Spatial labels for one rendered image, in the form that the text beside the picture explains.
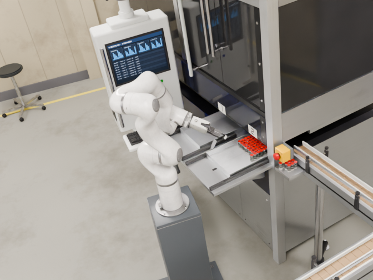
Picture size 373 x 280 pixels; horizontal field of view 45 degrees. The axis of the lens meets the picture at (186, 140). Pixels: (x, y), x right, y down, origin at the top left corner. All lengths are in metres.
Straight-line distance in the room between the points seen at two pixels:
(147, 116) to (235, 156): 0.93
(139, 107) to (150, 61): 1.19
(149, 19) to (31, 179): 2.19
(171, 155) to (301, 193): 1.07
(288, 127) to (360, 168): 0.85
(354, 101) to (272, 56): 0.76
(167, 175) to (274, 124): 0.64
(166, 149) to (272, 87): 0.63
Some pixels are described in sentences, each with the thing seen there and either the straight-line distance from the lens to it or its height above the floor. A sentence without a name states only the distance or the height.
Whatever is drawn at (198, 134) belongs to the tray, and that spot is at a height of 0.88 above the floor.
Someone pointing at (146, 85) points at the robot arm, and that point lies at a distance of 2.05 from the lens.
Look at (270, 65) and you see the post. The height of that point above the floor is 1.52.
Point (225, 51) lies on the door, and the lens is 2.66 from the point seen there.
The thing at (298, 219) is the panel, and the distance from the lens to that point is 3.11.
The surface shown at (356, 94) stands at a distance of 2.86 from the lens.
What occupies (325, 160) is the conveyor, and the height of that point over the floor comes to 0.93.
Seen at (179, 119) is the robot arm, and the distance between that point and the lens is 2.37.
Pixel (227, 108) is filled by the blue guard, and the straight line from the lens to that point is 2.87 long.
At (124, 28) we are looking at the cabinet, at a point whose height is 1.54.
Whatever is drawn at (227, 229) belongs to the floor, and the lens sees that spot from 3.53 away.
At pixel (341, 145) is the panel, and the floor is 0.77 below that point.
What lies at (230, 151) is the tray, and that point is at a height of 0.88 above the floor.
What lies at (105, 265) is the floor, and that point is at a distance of 3.51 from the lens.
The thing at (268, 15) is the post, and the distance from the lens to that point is 2.20.
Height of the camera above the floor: 2.58
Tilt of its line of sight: 35 degrees down
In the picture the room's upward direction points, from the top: 10 degrees counter-clockwise
